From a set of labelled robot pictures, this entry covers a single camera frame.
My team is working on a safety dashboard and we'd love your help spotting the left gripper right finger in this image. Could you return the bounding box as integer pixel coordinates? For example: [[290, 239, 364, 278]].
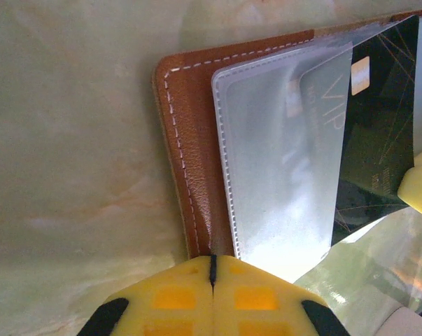
[[213, 255, 351, 336]]

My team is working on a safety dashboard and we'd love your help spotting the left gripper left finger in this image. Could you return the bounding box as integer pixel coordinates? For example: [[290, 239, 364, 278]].
[[77, 255, 214, 336]]

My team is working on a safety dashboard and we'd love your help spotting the black VIP credit card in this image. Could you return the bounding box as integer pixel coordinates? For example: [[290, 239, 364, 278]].
[[299, 13, 421, 246]]

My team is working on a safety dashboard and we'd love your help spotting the brown leather card holder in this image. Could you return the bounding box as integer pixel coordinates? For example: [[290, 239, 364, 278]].
[[150, 6, 422, 262]]

